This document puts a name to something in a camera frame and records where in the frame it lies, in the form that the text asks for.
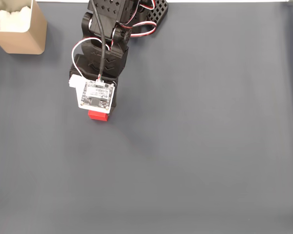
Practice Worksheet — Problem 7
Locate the red cube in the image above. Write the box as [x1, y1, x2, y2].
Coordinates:
[87, 109, 110, 122]

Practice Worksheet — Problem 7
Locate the grey table mat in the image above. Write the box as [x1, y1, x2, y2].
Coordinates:
[0, 1, 293, 234]

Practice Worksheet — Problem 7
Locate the camera board on white mount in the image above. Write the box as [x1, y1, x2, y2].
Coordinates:
[68, 74, 116, 115]

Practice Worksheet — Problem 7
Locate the black camera cable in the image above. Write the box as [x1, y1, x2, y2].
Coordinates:
[90, 0, 107, 80]

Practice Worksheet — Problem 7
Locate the white foam padding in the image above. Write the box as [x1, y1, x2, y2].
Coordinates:
[0, 6, 31, 33]

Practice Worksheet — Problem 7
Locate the white red servo cable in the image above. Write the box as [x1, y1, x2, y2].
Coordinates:
[71, 37, 106, 85]
[113, 0, 157, 39]

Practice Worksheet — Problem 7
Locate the beige open box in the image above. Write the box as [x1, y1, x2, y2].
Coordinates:
[0, 0, 48, 55]

